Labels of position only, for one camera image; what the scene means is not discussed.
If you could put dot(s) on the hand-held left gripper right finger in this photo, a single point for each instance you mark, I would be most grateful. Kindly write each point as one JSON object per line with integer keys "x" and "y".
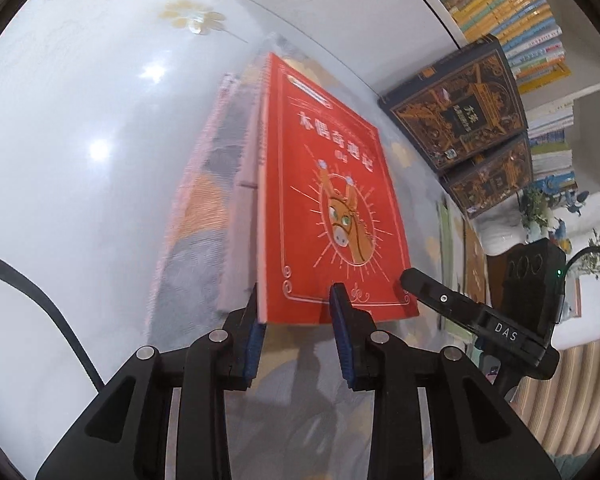
{"x": 341, "y": 340}

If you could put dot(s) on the large dark ornate book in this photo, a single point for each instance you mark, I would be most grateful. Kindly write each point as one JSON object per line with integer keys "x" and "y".
{"x": 455, "y": 105}

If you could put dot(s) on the white bookshelf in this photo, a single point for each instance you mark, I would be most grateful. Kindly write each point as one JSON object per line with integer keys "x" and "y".
{"x": 360, "y": 35}

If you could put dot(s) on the striped cloth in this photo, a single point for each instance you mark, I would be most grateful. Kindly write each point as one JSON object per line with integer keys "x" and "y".
{"x": 575, "y": 400}

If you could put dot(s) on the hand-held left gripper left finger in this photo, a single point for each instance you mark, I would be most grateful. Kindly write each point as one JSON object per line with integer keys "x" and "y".
{"x": 254, "y": 355}

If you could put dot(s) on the row of colourful books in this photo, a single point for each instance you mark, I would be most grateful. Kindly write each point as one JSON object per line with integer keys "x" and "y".
{"x": 505, "y": 15}

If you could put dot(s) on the light green book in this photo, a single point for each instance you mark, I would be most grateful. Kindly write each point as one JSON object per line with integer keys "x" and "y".
{"x": 446, "y": 240}

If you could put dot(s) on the red paperback book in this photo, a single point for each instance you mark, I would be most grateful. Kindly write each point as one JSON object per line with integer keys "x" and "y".
{"x": 325, "y": 170}

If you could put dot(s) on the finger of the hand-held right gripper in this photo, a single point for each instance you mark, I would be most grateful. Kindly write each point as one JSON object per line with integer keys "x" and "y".
{"x": 440, "y": 300}

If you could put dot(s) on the smaller dark ornate book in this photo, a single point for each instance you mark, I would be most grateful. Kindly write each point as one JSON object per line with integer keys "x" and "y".
{"x": 495, "y": 180}

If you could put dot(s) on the white ribbed vase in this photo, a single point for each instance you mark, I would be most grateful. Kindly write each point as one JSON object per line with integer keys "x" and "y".
{"x": 500, "y": 235}

